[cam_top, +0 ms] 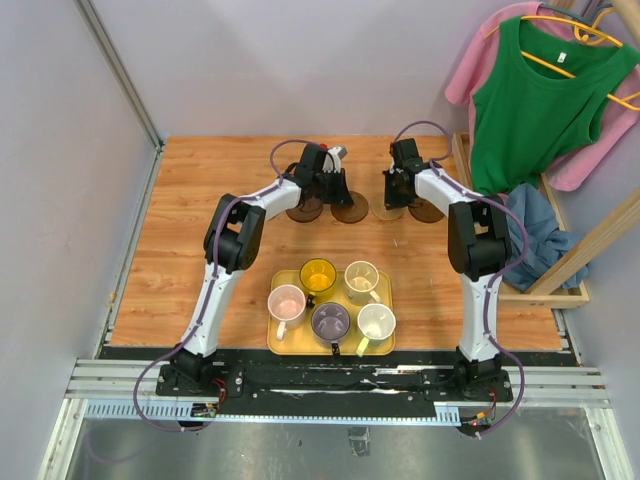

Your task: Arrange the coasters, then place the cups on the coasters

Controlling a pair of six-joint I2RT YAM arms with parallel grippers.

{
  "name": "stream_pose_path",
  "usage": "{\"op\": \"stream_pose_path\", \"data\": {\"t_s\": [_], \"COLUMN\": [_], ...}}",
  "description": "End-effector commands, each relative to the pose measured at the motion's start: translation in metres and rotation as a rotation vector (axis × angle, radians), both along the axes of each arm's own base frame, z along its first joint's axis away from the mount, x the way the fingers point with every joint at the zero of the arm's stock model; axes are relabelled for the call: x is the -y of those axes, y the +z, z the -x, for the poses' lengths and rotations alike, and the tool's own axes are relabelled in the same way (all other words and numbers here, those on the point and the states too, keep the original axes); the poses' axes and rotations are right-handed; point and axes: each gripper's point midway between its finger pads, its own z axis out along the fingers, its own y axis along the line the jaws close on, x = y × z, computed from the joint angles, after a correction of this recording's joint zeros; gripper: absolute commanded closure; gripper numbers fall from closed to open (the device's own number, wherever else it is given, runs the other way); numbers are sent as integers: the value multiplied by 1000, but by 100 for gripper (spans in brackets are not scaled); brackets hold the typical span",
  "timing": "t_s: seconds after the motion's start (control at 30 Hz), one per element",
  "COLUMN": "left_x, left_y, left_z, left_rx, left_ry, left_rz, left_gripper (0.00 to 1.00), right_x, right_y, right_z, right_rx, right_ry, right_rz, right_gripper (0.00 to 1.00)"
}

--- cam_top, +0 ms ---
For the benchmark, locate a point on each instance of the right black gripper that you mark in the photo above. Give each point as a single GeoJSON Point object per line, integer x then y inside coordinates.
{"type": "Point", "coordinates": [391, 201]}

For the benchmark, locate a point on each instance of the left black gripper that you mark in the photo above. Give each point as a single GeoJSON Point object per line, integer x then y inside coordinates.
{"type": "Point", "coordinates": [342, 195]}

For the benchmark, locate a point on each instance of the woven coaster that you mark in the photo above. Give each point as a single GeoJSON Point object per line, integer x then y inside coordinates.
{"type": "Point", "coordinates": [379, 210]}

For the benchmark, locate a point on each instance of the dark brown coaster back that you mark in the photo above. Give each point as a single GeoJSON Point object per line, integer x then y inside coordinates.
{"type": "Point", "coordinates": [307, 211]}

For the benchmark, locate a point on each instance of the dark brown coaster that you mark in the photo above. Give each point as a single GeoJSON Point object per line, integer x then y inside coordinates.
{"type": "Point", "coordinates": [307, 211]}
{"type": "Point", "coordinates": [425, 212]}
{"type": "Point", "coordinates": [350, 214]}

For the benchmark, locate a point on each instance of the cream ceramic mug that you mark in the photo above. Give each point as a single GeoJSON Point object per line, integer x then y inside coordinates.
{"type": "Point", "coordinates": [361, 279]}

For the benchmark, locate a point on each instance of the white mug yellow handle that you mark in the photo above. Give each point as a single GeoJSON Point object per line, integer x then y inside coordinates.
{"type": "Point", "coordinates": [376, 323]}

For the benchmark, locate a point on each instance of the purple ceramic mug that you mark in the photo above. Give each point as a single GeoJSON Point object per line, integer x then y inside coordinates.
{"type": "Point", "coordinates": [330, 323]}

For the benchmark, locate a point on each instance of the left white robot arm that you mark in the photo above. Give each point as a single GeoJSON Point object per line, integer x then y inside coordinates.
{"type": "Point", "coordinates": [231, 246]}

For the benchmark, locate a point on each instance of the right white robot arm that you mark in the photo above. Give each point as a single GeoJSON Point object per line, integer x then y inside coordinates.
{"type": "Point", "coordinates": [478, 247]}

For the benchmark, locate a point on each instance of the yellow glass mug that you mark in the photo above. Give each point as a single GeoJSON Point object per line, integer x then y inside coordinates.
{"type": "Point", "coordinates": [318, 279]}

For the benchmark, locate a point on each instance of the pink ceramic mug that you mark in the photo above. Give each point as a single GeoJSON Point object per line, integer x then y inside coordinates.
{"type": "Point", "coordinates": [286, 305]}

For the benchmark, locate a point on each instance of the yellow plastic tray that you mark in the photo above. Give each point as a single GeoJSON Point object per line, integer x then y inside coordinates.
{"type": "Point", "coordinates": [301, 341]}

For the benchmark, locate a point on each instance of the blue crumpled cloth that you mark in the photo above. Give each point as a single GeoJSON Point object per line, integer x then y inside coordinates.
{"type": "Point", "coordinates": [547, 242]}

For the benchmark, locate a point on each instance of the green tank top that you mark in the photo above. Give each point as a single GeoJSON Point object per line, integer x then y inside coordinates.
{"type": "Point", "coordinates": [518, 133]}

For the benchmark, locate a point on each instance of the pink t-shirt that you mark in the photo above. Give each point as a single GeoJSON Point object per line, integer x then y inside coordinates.
{"type": "Point", "coordinates": [566, 173]}

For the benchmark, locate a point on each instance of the yellow clothes hanger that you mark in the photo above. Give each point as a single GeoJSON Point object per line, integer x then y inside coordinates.
{"type": "Point", "coordinates": [529, 57]}

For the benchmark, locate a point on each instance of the aluminium corner profile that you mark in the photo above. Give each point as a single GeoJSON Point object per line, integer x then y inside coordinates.
{"type": "Point", "coordinates": [110, 54]}

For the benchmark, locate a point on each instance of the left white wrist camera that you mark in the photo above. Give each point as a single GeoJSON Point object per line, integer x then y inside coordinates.
{"type": "Point", "coordinates": [334, 159]}

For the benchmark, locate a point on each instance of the wooden rack frame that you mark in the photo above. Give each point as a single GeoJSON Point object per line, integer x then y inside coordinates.
{"type": "Point", "coordinates": [547, 292]}

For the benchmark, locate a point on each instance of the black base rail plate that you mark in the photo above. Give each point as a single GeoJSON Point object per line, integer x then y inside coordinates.
{"type": "Point", "coordinates": [249, 382]}

